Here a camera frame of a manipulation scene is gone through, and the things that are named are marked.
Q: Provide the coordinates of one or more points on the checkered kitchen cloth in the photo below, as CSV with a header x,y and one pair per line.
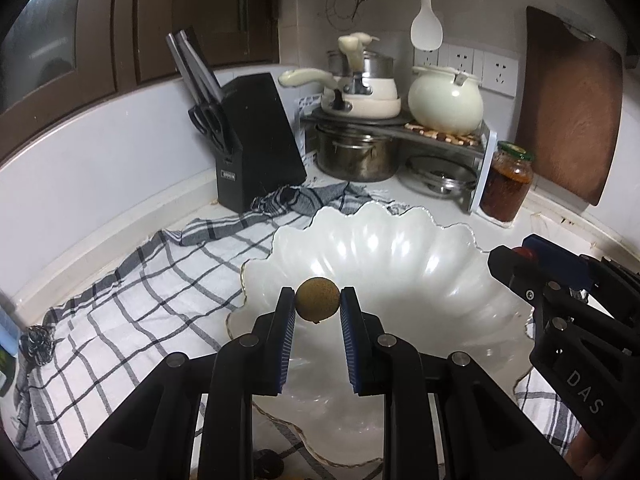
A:
x,y
174,294

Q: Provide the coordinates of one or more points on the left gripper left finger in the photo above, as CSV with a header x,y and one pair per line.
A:
x,y
192,418

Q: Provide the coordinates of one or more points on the wall power sockets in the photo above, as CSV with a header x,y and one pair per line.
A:
x,y
496,73

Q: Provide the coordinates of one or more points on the wooden cutting board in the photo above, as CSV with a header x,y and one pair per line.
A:
x,y
571,106

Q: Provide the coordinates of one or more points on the white scalloped bowl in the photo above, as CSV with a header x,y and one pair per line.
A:
x,y
428,284

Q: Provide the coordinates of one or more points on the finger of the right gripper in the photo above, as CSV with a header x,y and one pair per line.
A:
x,y
525,279
606,280

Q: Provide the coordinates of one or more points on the cream saucepan with handle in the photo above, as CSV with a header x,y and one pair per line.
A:
x,y
359,83

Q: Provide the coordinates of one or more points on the steel pot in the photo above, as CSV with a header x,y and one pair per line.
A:
x,y
355,156

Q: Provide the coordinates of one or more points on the person right hand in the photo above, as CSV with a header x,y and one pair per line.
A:
x,y
585,461

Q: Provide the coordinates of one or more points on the cream round kettle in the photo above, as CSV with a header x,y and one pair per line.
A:
x,y
445,99

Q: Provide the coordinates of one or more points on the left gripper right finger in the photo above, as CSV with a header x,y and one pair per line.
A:
x,y
444,418

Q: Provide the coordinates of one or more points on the steel lid under rack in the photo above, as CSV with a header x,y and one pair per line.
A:
x,y
442,176

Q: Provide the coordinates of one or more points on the dark wooden cabinet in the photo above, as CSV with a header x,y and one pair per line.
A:
x,y
59,57

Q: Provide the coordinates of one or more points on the black knife block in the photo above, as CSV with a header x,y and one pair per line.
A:
x,y
245,123

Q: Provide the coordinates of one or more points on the small brown longan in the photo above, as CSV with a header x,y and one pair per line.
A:
x,y
317,299

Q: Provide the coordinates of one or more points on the red grape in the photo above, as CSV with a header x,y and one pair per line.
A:
x,y
526,253

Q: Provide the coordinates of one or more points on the brown jar green lid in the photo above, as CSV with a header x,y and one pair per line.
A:
x,y
509,178

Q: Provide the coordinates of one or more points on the white rice spoon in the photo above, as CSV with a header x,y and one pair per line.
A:
x,y
426,30

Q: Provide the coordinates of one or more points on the green dish soap bottle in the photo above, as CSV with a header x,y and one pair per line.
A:
x,y
9,336

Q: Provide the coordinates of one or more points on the grey shelf rack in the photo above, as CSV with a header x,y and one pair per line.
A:
x,y
478,146

